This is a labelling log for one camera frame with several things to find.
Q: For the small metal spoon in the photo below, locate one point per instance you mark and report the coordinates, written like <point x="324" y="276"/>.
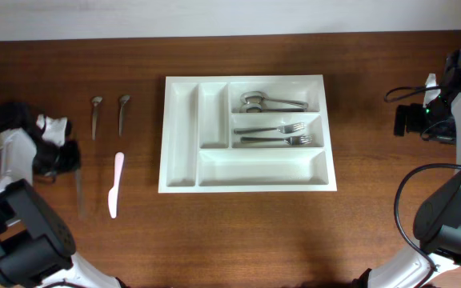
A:
<point x="122" y="102"/>
<point x="96" y="101"/>

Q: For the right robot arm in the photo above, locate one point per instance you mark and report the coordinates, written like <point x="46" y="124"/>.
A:
<point x="435" y="247"/>

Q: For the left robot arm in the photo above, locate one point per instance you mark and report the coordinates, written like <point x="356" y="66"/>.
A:
<point x="37" y="248"/>

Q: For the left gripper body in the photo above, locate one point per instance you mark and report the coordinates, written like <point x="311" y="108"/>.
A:
<point x="57" y="158"/>

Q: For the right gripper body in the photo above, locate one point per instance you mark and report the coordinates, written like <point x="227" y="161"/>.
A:
<point x="436" y="118"/>

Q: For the white plastic cutlery tray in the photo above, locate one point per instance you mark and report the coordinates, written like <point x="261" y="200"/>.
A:
<point x="202" y="154"/>

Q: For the small metal spoon right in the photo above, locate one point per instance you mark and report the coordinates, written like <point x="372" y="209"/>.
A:
<point x="122" y="102"/>

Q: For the small metal spoon left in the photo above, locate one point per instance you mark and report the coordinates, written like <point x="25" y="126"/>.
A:
<point x="96" y="101"/>

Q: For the pink plastic knife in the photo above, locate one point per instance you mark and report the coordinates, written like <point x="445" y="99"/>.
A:
<point x="114" y="190"/>

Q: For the metal fork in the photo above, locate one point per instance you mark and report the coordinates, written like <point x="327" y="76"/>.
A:
<point x="291" y="141"/>
<point x="285" y="129"/>

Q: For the metal tongs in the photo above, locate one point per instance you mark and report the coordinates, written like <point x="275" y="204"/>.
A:
<point x="80" y="195"/>

